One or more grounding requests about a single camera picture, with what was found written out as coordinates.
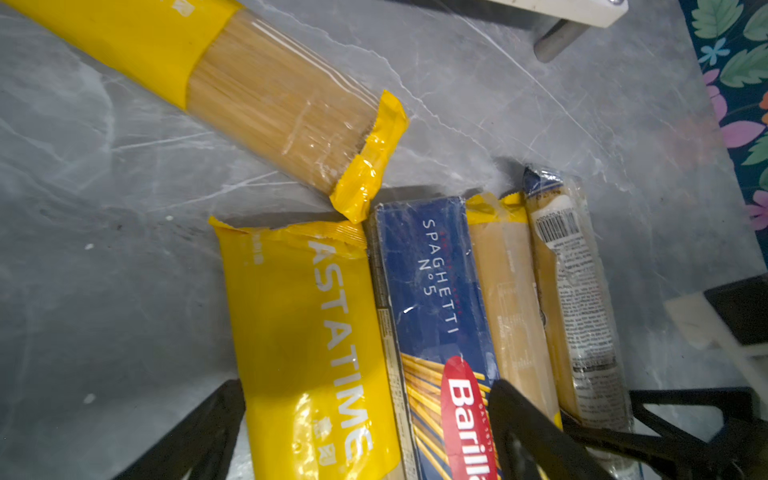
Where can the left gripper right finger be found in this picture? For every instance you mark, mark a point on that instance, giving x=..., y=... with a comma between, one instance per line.
x=529, y=444

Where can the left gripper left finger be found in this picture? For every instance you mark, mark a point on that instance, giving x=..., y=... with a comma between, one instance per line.
x=200, y=446

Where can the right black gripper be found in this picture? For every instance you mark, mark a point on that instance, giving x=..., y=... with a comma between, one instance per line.
x=719, y=432

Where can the clear spaghetti bag label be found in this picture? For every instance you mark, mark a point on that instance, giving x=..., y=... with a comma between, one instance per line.
x=573, y=295

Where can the yellow spaghetti bag long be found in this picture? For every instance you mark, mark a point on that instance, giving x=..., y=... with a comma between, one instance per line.
x=501, y=245

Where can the blue Barilla spaghetti box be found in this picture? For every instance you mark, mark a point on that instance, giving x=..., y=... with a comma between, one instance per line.
x=424, y=260

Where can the white two-tier shelf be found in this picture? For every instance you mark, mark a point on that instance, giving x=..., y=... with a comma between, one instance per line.
x=574, y=18

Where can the yellow spaghetti bag top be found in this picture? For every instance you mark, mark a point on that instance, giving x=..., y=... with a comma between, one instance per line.
x=228, y=67

